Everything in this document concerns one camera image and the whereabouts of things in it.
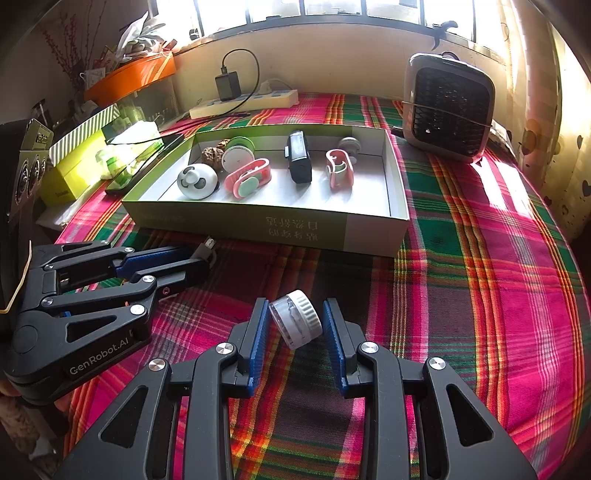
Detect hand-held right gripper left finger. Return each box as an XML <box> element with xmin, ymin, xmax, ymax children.
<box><xmin>53</xmin><ymin>298</ymin><xmax>271</xmax><ymax>480</ymax></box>

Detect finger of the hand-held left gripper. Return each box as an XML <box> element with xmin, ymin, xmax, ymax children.
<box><xmin>41</xmin><ymin>256</ymin><xmax>214</xmax><ymax>344</ymax></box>
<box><xmin>30</xmin><ymin>241</ymin><xmax>195</xmax><ymax>285</ymax></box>

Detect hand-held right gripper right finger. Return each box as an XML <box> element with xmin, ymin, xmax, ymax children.
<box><xmin>322</xmin><ymin>298</ymin><xmax>539</xmax><ymax>480</ymax></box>

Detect white USB cable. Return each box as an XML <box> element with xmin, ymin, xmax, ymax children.
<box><xmin>191</xmin><ymin>236</ymin><xmax>218</xmax><ymax>268</ymax></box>

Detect white round cap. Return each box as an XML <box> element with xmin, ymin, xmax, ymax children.
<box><xmin>269</xmin><ymin>290</ymin><xmax>323</xmax><ymax>350</ymax></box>

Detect white panda face knob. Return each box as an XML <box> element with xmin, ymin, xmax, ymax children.
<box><xmin>178</xmin><ymin>164</ymin><xmax>219</xmax><ymax>200</ymax></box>

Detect green cardboard box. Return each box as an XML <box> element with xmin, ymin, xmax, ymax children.
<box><xmin>121</xmin><ymin>124</ymin><xmax>409</xmax><ymax>257</ymax></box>

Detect pink plastic clip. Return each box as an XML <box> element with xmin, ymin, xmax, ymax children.
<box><xmin>225</xmin><ymin>158</ymin><xmax>272</xmax><ymax>199</ymax></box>
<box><xmin>324</xmin><ymin>148</ymin><xmax>355</xmax><ymax>192</ymax></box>

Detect black handheld device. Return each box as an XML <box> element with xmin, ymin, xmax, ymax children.
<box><xmin>284</xmin><ymin>131</ymin><xmax>313</xmax><ymax>184</ymax></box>

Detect white mushroom-shaped knob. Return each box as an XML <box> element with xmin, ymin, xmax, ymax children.
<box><xmin>338</xmin><ymin>137</ymin><xmax>362</xmax><ymax>164</ymax></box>

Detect black smartphone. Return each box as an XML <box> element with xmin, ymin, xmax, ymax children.
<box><xmin>105</xmin><ymin>133</ymin><xmax>185</xmax><ymax>195</ymax></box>

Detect green white tissue pack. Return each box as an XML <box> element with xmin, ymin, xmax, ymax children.
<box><xmin>99</xmin><ymin>121</ymin><xmax>164</xmax><ymax>181</ymax></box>

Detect yellow-green box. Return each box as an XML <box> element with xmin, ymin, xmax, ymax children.
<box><xmin>41</xmin><ymin>129</ymin><xmax>109</xmax><ymax>206</ymax></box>

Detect glass tank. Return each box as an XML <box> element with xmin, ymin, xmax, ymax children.
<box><xmin>115</xmin><ymin>76</ymin><xmax>178</xmax><ymax>130</ymax></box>

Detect orange tray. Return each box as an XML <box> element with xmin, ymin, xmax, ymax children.
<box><xmin>84</xmin><ymin>52</ymin><xmax>177</xmax><ymax>107</ymax></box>

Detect white power strip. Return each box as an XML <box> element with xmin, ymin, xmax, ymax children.
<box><xmin>189</xmin><ymin>89</ymin><xmax>300</xmax><ymax>120</ymax></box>

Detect black charger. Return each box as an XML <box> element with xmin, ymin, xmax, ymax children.
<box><xmin>215</xmin><ymin>70</ymin><xmax>242</xmax><ymax>102</ymax></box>

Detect red twig bunch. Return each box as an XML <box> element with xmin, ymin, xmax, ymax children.
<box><xmin>41</xmin><ymin>14</ymin><xmax>93</xmax><ymax>93</ymax></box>

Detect plastic wrapped items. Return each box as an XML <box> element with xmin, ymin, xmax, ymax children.
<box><xmin>115</xmin><ymin>11</ymin><xmax>174</xmax><ymax>58</ymax></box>

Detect grey space heater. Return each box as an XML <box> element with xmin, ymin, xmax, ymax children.
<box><xmin>401</xmin><ymin>52</ymin><xmax>496</xmax><ymax>162</ymax></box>

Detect window with bars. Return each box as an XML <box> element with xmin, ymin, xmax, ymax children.
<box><xmin>152</xmin><ymin>0</ymin><xmax>509</xmax><ymax>56</ymax></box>

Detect patterned curtain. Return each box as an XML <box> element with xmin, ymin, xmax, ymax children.
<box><xmin>503</xmin><ymin>0</ymin><xmax>591</xmax><ymax>241</ymax></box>

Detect black window latch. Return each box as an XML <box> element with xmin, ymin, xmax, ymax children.
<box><xmin>434</xmin><ymin>21</ymin><xmax>458</xmax><ymax>51</ymax></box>

